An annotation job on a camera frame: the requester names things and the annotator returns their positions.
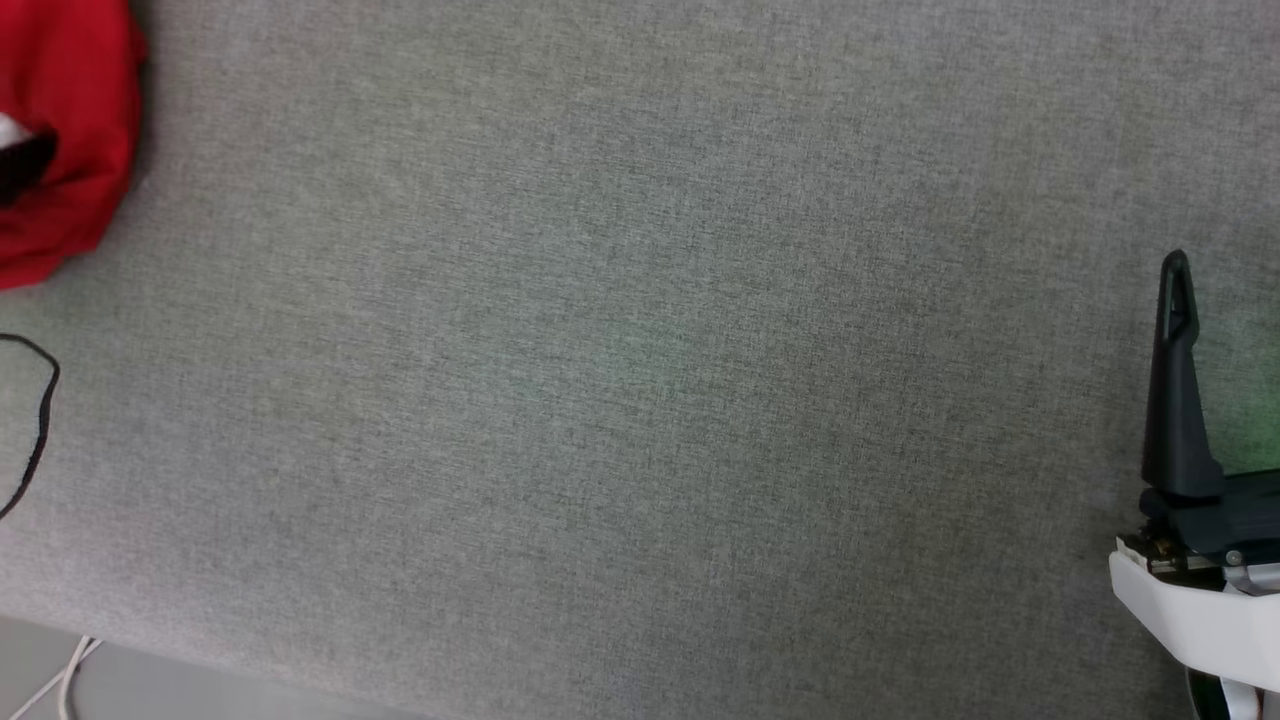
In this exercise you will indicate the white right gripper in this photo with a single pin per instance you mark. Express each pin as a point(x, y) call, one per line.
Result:
point(1210, 610)

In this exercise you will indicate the grey fabric sofa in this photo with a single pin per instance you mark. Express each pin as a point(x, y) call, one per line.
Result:
point(640, 360)

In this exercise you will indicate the red garment with white stripes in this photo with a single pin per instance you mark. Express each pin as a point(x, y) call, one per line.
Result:
point(70, 110)

